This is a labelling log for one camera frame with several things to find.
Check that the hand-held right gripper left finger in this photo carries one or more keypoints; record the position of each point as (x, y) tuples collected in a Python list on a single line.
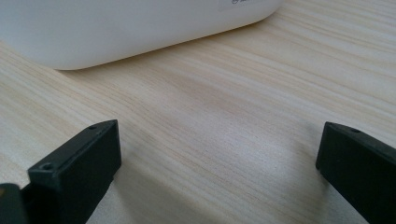
[(77, 174)]

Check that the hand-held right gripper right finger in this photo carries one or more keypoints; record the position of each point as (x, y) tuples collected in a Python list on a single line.
[(361, 168)]

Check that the white plastic container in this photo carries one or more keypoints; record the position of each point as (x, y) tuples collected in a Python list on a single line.
[(124, 28)]

